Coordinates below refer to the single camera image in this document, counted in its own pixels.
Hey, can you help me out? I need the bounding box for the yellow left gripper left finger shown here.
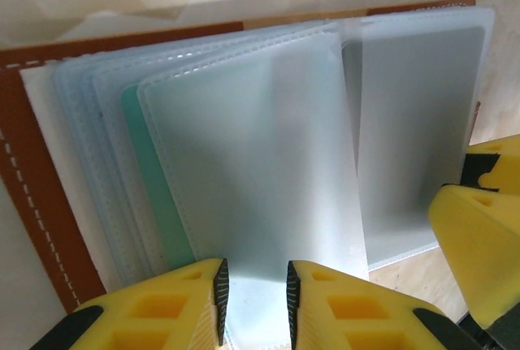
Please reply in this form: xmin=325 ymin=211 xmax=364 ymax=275
xmin=38 ymin=257 xmax=230 ymax=350

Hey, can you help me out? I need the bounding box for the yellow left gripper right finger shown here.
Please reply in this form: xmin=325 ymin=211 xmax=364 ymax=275
xmin=285 ymin=260 xmax=488 ymax=350

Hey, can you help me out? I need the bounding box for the brown leather card holder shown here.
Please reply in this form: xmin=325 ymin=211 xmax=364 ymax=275
xmin=0 ymin=0 xmax=496 ymax=350

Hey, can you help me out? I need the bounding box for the grey plastic card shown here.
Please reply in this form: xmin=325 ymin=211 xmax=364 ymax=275
xmin=343 ymin=24 xmax=488 ymax=241

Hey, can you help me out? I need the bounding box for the teal plastic card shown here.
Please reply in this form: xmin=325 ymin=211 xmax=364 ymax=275
xmin=120 ymin=84 xmax=196 ymax=266

